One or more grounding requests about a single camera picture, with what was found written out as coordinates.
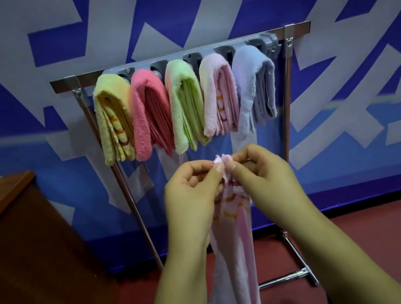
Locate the grey plastic hook rail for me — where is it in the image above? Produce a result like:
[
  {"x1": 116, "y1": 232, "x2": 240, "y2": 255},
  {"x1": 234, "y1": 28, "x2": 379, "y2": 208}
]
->
[{"x1": 99, "y1": 30, "x2": 283, "y2": 87}]

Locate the light blue towel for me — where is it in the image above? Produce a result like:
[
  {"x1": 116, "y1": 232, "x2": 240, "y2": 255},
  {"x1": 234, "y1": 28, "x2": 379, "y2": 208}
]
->
[{"x1": 227, "y1": 41, "x2": 284, "y2": 136}]

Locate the white pink patterned towel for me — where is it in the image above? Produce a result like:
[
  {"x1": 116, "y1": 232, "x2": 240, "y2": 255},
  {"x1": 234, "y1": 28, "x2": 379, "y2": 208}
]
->
[
  {"x1": 186, "y1": 150, "x2": 267, "y2": 304},
  {"x1": 193, "y1": 50, "x2": 244, "y2": 139}
]

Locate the person's left hand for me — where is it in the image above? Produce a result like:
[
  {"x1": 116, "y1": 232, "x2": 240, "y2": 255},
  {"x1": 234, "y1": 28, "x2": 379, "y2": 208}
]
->
[{"x1": 156, "y1": 156, "x2": 237, "y2": 261}]

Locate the light green towel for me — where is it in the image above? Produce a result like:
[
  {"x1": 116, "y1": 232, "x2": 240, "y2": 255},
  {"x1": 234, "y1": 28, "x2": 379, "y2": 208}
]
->
[{"x1": 161, "y1": 56, "x2": 213, "y2": 156}]

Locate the metal rack frame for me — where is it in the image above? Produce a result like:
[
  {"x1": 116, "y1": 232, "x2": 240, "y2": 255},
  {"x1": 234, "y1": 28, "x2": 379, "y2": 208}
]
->
[{"x1": 46, "y1": 21, "x2": 348, "y2": 304}]

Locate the blue white printed banner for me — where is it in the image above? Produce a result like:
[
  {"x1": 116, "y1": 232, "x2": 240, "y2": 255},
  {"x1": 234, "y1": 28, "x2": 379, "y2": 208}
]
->
[{"x1": 0, "y1": 0, "x2": 401, "y2": 290}]

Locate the brown wooden cabinet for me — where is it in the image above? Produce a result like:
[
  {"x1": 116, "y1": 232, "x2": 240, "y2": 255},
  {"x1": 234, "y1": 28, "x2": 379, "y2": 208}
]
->
[{"x1": 0, "y1": 160, "x2": 122, "y2": 304}]

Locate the yellow striped towel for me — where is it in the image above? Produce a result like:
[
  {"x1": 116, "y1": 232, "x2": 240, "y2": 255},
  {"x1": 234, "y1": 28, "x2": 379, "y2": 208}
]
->
[{"x1": 89, "y1": 70, "x2": 142, "y2": 168}]

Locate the person's right hand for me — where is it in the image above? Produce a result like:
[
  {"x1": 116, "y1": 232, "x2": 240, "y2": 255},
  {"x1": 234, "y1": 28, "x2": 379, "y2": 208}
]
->
[{"x1": 226, "y1": 135, "x2": 326, "y2": 244}]

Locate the person's right forearm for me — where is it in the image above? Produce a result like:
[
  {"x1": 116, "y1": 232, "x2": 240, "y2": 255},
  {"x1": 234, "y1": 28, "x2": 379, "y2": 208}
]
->
[{"x1": 288, "y1": 200, "x2": 401, "y2": 304}]

